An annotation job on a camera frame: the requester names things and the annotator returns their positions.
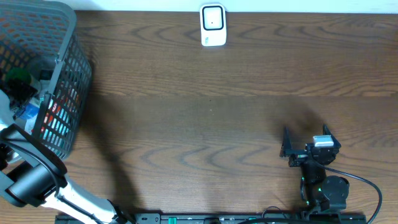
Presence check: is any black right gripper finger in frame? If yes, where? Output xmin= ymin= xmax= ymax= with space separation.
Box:
xmin=279 ymin=127 xmax=293 ymax=157
xmin=323 ymin=124 xmax=332 ymax=136

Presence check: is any green lid white jar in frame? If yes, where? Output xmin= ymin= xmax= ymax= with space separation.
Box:
xmin=5 ymin=67 xmax=41 ymax=91

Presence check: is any white blue labelled jar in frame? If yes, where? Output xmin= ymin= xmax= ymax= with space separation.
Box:
xmin=14 ymin=98 xmax=40 ymax=120

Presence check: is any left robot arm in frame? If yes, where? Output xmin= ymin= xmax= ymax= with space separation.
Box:
xmin=1 ymin=124 xmax=136 ymax=223

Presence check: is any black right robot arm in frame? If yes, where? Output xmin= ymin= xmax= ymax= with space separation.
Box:
xmin=280 ymin=125 xmax=349 ymax=218

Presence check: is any white barcode scanner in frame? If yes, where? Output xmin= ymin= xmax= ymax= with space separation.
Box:
xmin=200 ymin=3 xmax=227 ymax=47

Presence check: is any flat white red package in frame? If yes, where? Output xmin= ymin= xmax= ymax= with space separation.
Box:
xmin=25 ymin=81 xmax=79 ymax=144

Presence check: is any grey plastic mesh basket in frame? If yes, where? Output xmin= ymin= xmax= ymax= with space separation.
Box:
xmin=1 ymin=1 xmax=93 ymax=159

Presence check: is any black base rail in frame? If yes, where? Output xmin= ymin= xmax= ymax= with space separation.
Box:
xmin=55 ymin=212 xmax=368 ymax=224

